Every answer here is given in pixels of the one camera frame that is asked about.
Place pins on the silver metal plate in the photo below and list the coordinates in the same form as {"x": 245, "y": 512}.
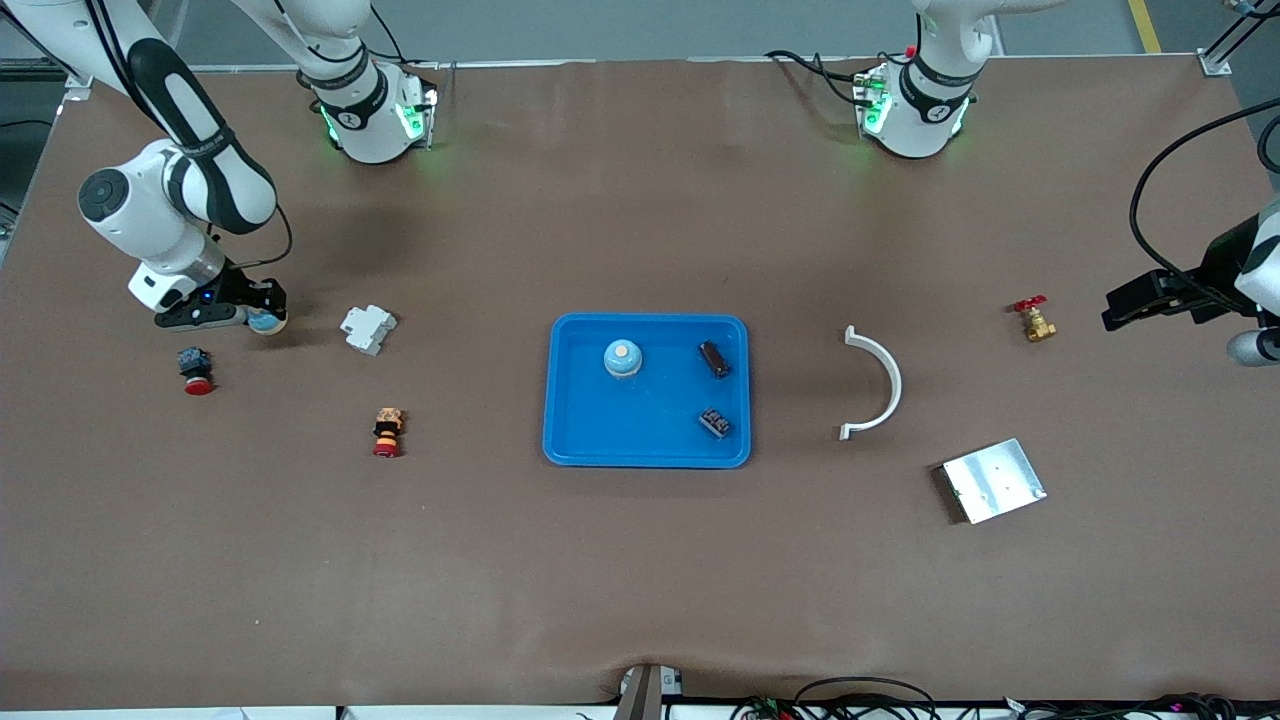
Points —
{"x": 993, "y": 482}

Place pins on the blue plastic tray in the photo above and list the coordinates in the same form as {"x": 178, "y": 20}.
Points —
{"x": 650, "y": 430}

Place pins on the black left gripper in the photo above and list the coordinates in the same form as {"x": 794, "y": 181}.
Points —
{"x": 1222, "y": 262}

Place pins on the red button orange switch block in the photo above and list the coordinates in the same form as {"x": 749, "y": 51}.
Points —
{"x": 388, "y": 430}

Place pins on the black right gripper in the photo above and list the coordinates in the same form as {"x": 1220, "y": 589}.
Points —
{"x": 243, "y": 289}

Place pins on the white circuit breaker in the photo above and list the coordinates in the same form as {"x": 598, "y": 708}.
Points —
{"x": 368, "y": 330}

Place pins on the blue dome call bell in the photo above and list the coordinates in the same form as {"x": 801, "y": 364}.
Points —
{"x": 268, "y": 324}
{"x": 622, "y": 360}

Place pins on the dark brown electrolytic capacitor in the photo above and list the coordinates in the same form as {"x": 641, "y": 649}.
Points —
{"x": 715, "y": 359}

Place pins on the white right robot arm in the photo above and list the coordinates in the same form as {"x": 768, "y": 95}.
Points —
{"x": 200, "y": 170}

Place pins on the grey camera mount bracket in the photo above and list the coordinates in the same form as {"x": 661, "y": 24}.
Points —
{"x": 645, "y": 692}

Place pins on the white curved plastic clip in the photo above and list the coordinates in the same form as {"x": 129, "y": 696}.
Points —
{"x": 893, "y": 375}

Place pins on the brown table cover mat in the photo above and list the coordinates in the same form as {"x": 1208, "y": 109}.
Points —
{"x": 640, "y": 580}

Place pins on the small black connector block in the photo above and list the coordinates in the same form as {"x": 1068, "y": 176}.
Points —
{"x": 714, "y": 423}

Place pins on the red emergency stop button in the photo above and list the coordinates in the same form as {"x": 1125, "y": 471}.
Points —
{"x": 196, "y": 368}

